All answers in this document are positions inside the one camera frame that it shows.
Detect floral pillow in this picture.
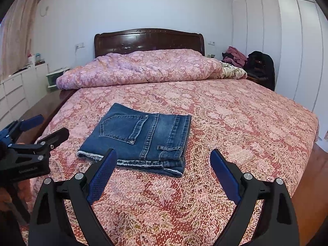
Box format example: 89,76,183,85
221,61,248,79

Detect pink curtain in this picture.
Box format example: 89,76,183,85
0,0,45,82

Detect pink floral quilt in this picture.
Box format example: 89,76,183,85
56,49,226,90

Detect person's left forearm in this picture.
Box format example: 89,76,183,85
0,209,28,246

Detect green bedside box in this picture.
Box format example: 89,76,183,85
46,68,70,91

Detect pink patterned bedspread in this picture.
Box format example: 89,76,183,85
15,78,319,246

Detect purple clothes pile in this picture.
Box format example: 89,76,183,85
222,46,248,67

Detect white wardrobe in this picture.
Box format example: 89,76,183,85
229,0,328,113

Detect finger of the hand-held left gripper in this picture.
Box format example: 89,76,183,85
0,115,44,146
8,127,70,163

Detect white drawer cabinet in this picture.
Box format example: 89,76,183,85
0,63,49,130

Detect person's left hand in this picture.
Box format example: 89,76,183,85
0,187,13,212

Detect blue denim pants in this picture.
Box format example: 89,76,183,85
76,103,192,178

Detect dark wooden headboard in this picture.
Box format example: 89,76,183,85
94,28,205,58

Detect black bag on chair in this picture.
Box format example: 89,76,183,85
243,51,276,91

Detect group of small bottles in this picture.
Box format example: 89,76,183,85
27,52,47,67

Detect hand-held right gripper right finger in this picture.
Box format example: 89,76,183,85
210,149,300,246

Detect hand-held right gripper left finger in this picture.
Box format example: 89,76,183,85
28,148,118,246

